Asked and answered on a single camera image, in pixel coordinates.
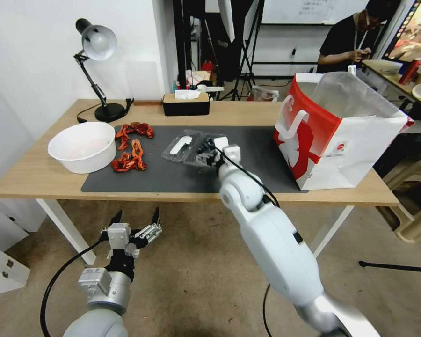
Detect beige plastic stool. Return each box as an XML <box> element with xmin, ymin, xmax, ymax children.
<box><xmin>381</xmin><ymin>154</ymin><xmax>421</xmax><ymax>243</ymax></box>

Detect red drink can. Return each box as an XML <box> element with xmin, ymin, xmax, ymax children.
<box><xmin>398</xmin><ymin>59</ymin><xmax>421</xmax><ymax>86</ymax></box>

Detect wooden table white legs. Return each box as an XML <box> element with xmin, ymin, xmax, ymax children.
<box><xmin>0</xmin><ymin>98</ymin><xmax>401</xmax><ymax>267</ymax></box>

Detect white cabinet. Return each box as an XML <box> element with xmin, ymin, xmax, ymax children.
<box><xmin>0</xmin><ymin>196</ymin><xmax>51</xmax><ymax>300</ymax></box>

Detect white plastic spoon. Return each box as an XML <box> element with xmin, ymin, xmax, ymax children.
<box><xmin>168</xmin><ymin>134</ymin><xmax>194</xmax><ymax>156</ymax></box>

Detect red white takeout bag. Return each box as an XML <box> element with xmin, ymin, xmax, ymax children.
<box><xmin>273</xmin><ymin>71</ymin><xmax>416</xmax><ymax>192</ymax></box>

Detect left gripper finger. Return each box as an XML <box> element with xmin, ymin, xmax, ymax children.
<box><xmin>133</xmin><ymin>206</ymin><xmax>163</xmax><ymax>247</ymax></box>
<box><xmin>101</xmin><ymin>209</ymin><xmax>123</xmax><ymax>235</ymax></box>

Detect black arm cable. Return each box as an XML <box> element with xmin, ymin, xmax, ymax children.
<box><xmin>214</xmin><ymin>147</ymin><xmax>281</xmax><ymax>208</ymax></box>
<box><xmin>40</xmin><ymin>230</ymin><xmax>110</xmax><ymax>337</ymax></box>

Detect dark grey table mat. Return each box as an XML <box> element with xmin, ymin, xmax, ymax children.
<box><xmin>81</xmin><ymin>125</ymin><xmax>310</xmax><ymax>194</ymax></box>

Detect black metal shelf frame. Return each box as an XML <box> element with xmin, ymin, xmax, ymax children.
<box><xmin>172</xmin><ymin>0</ymin><xmax>208</xmax><ymax>93</ymax></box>

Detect black desk lamp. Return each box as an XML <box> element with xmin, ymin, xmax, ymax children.
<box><xmin>73</xmin><ymin>18</ymin><xmax>125</xmax><ymax>123</ymax></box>

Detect clear plastic bag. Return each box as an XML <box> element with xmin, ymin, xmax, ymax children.
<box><xmin>249</xmin><ymin>85</ymin><xmax>280</xmax><ymax>103</ymax></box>

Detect black stand leg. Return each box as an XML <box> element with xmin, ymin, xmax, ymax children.
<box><xmin>358</xmin><ymin>259</ymin><xmax>421</xmax><ymax>275</ymax></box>

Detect white paper bowl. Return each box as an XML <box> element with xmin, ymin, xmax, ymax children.
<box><xmin>47</xmin><ymin>121</ymin><xmax>117</xmax><ymax>175</ymax></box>

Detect black lamp cable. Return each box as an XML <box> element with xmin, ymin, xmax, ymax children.
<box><xmin>77</xmin><ymin>103</ymin><xmax>103</xmax><ymax>124</ymax></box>

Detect white tissue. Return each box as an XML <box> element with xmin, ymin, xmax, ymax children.
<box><xmin>174</xmin><ymin>89</ymin><xmax>202</xmax><ymax>100</ymax></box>

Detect wooden side desk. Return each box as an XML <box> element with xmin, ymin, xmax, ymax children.
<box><xmin>360</xmin><ymin>59</ymin><xmax>421</xmax><ymax>106</ymax></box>

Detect person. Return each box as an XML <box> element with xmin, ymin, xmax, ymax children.
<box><xmin>317</xmin><ymin>0</ymin><xmax>389</xmax><ymax>75</ymax></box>

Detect white softbox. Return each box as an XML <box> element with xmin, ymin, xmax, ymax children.
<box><xmin>217</xmin><ymin>0</ymin><xmax>236</xmax><ymax>41</ymax></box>

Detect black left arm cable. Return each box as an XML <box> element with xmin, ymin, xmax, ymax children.
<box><xmin>40</xmin><ymin>230</ymin><xmax>110</xmax><ymax>337</ymax></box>

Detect black light stand tripod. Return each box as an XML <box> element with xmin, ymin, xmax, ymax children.
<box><xmin>217</xmin><ymin>0</ymin><xmax>264</xmax><ymax>102</ymax></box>

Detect whiteboard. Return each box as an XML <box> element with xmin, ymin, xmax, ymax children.
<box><xmin>261</xmin><ymin>0</ymin><xmax>373</xmax><ymax>26</ymax></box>

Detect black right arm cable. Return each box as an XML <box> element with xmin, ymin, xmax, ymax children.
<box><xmin>214</xmin><ymin>147</ymin><xmax>281</xmax><ymax>208</ymax></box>

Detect black tissue box wooden lid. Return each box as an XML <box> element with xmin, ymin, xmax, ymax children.
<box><xmin>162</xmin><ymin>92</ymin><xmax>211</xmax><ymax>117</ymax></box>

